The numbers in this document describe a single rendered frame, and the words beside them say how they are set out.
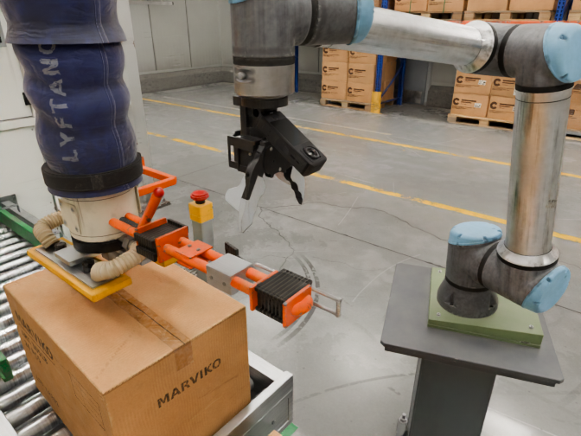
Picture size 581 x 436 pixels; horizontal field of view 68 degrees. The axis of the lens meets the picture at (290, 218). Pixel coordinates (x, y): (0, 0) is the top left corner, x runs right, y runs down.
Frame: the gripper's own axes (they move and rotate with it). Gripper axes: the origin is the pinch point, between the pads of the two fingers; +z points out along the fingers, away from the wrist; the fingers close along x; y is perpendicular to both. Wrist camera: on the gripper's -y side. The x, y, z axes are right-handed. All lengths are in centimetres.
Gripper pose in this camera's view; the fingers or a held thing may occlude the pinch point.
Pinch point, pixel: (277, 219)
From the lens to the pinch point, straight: 72.3
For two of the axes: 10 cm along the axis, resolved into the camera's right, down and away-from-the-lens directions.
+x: -6.4, 3.2, -7.0
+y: -7.7, -2.7, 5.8
